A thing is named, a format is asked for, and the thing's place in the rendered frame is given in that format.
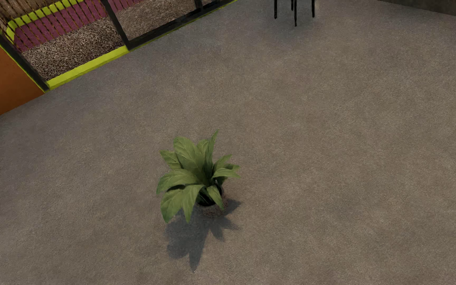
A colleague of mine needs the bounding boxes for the black-framed glass window wall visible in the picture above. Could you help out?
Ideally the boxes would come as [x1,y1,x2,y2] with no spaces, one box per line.
[0,0,240,93]

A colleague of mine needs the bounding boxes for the black thin furniture legs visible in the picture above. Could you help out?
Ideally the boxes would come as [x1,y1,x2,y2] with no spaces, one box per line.
[273,0,316,27]

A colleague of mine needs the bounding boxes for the green leafy potted plant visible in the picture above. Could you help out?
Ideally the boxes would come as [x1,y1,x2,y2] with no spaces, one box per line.
[156,130,241,225]

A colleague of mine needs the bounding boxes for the black plant pot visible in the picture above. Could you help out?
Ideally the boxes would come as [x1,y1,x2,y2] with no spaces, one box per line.
[197,185,225,207]

